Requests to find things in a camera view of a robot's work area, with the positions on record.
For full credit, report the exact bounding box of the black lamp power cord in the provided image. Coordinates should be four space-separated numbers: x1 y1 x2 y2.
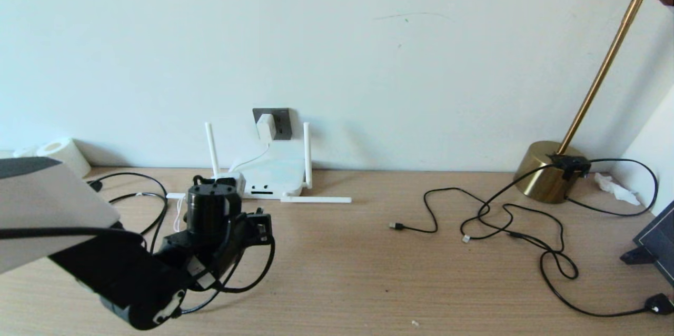
477 154 674 318

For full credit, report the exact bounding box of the black cable with white connector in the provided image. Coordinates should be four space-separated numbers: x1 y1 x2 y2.
461 204 567 252

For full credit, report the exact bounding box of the crumpled white tissue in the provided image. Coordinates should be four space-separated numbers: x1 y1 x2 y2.
595 172 641 206

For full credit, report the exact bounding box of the black network cable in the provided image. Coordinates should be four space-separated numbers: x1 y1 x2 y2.
87 172 169 252

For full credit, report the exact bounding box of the white power adapter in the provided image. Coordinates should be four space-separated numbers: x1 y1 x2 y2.
256 114 277 142

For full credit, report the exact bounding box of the black clip stand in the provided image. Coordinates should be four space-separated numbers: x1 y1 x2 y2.
619 245 659 265

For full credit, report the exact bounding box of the brass desk lamp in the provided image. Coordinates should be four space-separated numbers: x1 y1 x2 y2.
514 0 674 204

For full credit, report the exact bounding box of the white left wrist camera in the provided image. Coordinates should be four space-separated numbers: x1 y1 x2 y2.
213 170 247 199

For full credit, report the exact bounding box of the grey wall socket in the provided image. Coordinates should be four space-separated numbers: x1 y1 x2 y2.
253 108 292 141

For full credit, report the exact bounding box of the thin white adapter cable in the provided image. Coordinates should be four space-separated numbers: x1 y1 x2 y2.
173 142 272 232

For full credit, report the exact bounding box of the white router with antennas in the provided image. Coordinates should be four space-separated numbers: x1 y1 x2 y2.
205 122 352 204

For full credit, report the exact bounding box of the white paper roll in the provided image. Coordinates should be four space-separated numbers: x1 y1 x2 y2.
36 137 91 179

